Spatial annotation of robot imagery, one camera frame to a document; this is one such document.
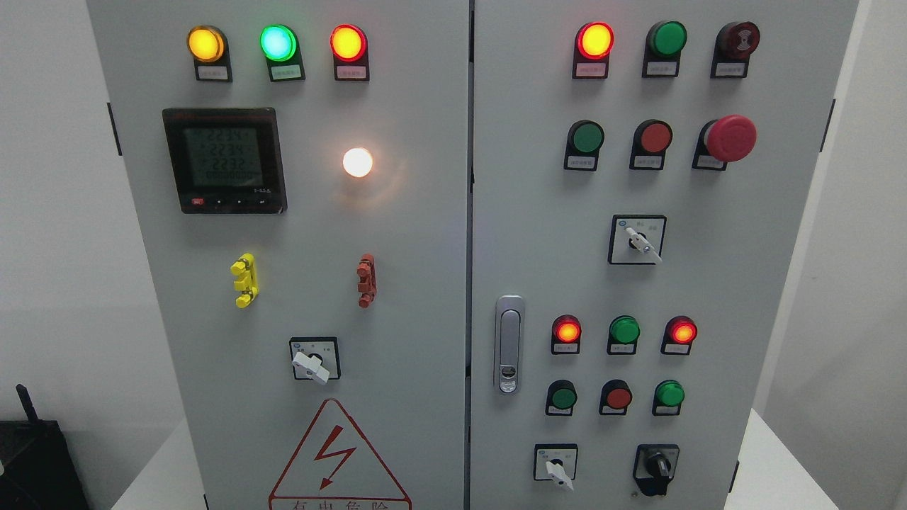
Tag red emergency stop button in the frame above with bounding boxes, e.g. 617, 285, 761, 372
691, 114, 757, 171

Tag red lit indicator left door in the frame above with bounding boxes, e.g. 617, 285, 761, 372
329, 23, 370, 81

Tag red indicator lower right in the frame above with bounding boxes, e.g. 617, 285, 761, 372
660, 315, 699, 356

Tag green lit indicator light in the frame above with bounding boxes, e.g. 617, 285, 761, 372
259, 25, 305, 83

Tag yellow terminal connector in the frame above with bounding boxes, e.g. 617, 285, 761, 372
230, 252, 259, 309

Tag black digital power meter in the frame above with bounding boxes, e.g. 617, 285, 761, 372
162, 107, 286, 215

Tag green push button upper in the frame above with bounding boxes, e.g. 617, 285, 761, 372
563, 119, 604, 171

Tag white selector switch bottom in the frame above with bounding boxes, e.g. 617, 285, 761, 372
532, 443, 579, 492

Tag red lit indicator lower left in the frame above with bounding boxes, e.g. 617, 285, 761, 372
551, 315, 581, 355

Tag dark red buzzer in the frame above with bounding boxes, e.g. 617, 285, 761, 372
710, 21, 760, 79

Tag white selector switch left door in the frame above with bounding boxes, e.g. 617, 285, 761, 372
288, 336, 342, 385

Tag red electrical warning sticker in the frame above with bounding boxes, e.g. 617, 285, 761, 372
268, 398, 412, 509

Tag silver door handle lock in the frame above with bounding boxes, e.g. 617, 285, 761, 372
495, 295, 525, 395

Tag red lit indicator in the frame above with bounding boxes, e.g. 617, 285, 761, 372
551, 315, 581, 355
571, 21, 614, 79

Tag red push button lower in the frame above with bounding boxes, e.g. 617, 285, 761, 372
599, 380, 633, 416

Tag yellow indicator light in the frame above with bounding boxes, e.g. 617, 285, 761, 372
186, 25, 232, 83

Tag red push button upper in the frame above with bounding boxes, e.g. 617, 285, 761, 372
629, 119, 673, 171

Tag left grey cabinet door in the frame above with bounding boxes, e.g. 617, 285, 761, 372
88, 1, 470, 509

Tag green push button lower left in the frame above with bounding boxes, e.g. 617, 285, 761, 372
545, 380, 579, 417

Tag red push button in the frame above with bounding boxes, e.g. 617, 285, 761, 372
599, 380, 633, 416
629, 119, 673, 171

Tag green indicator top right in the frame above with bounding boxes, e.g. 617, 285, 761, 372
641, 20, 689, 78

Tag red lit indicator top right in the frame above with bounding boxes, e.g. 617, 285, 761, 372
571, 21, 614, 79

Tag green indicator lower middle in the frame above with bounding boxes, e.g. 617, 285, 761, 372
607, 315, 641, 355

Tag green push button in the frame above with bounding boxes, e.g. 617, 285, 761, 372
545, 380, 579, 417
563, 119, 604, 171
651, 380, 686, 416

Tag black rotary knob switch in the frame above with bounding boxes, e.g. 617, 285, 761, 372
633, 443, 680, 497

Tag green push button lower right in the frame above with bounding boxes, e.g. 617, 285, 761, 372
651, 380, 686, 416

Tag white selector switch upper right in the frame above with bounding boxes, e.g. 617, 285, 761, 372
608, 215, 667, 265

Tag black device with antenna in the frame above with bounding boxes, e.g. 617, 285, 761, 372
1, 384, 89, 509

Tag white selector switch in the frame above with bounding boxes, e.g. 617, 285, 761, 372
532, 443, 579, 492
608, 215, 667, 265

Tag grey cabinet door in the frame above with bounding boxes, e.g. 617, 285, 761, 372
469, 1, 858, 509
88, 1, 470, 509

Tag right grey cabinet door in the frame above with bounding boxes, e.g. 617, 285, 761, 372
469, 1, 858, 509

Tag white lit indicator light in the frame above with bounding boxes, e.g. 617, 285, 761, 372
342, 147, 375, 178

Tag red terminal connector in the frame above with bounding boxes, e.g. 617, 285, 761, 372
356, 253, 377, 309

